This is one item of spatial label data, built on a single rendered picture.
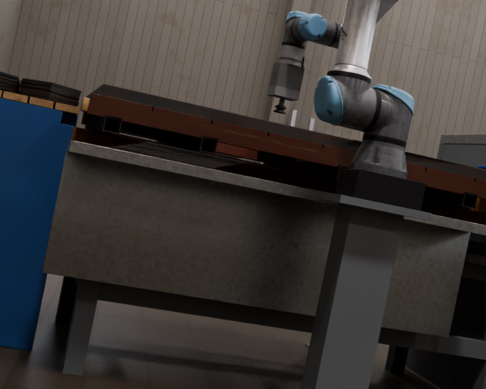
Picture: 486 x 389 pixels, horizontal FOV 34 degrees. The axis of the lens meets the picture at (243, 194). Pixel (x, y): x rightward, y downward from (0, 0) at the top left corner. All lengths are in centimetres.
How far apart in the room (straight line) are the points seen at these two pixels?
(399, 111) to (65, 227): 98
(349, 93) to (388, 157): 20
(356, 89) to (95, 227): 83
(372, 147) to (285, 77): 52
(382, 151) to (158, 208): 67
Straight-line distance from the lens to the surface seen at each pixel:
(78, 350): 249
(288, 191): 227
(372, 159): 212
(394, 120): 213
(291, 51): 255
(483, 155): 344
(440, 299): 269
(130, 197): 234
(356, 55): 211
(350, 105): 207
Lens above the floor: 66
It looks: 1 degrees down
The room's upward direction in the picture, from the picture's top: 11 degrees clockwise
